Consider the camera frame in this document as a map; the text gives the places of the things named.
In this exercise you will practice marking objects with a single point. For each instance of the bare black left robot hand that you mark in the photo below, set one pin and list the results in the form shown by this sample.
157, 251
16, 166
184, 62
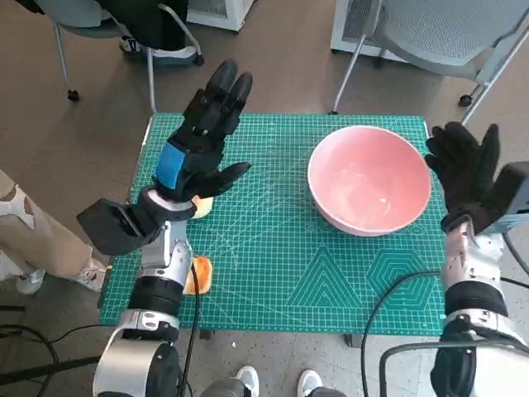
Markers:
202, 161

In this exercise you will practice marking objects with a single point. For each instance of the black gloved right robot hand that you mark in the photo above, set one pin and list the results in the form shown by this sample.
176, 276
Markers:
467, 178

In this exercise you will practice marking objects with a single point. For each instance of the round bread bun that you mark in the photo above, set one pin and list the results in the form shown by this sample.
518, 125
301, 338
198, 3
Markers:
204, 209

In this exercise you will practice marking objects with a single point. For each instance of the pink bowl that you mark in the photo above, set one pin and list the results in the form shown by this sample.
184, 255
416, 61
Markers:
372, 182

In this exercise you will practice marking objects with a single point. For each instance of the long orange bread loaf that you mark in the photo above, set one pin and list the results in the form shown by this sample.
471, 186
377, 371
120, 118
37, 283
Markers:
204, 275

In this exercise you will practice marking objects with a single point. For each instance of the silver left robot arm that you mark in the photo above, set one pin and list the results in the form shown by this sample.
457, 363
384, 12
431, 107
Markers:
124, 364

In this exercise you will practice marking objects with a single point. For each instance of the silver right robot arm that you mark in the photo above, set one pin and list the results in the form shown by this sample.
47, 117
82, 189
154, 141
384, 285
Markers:
467, 256

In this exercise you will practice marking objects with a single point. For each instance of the green cutting mat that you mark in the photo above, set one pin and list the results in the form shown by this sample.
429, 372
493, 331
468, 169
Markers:
268, 248

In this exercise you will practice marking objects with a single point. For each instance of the small white cabinet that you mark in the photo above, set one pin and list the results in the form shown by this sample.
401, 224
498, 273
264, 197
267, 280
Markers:
233, 14

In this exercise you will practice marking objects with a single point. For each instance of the person in black trousers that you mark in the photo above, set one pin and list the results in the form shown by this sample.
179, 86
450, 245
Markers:
144, 20

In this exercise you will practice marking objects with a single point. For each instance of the grey mesh chair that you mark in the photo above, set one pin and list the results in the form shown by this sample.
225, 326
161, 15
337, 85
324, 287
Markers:
446, 25

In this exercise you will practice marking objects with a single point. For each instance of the person in beige trousers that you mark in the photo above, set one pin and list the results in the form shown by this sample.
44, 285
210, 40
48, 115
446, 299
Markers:
41, 240

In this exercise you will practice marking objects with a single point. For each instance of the white cabinet with grille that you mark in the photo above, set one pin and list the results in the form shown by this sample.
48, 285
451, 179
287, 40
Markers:
336, 37

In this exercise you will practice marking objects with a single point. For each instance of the grey chair with solid seat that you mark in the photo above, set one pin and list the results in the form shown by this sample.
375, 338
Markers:
74, 12

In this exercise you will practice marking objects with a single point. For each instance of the white shoe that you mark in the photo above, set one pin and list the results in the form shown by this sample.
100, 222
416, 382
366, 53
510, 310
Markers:
247, 378
310, 382

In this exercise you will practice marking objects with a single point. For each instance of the black floor bar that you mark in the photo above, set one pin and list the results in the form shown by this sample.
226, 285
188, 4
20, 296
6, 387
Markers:
49, 368

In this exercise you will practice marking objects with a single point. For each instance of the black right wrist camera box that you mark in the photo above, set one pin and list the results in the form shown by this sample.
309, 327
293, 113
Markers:
514, 190

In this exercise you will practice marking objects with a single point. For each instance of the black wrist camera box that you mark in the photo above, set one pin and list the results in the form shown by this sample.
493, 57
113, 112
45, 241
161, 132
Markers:
109, 227
514, 190

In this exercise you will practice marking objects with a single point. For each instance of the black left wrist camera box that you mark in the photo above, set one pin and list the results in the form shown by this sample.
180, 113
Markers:
109, 227

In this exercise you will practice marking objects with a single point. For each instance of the black table bracket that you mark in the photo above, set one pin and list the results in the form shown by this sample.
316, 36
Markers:
354, 340
208, 334

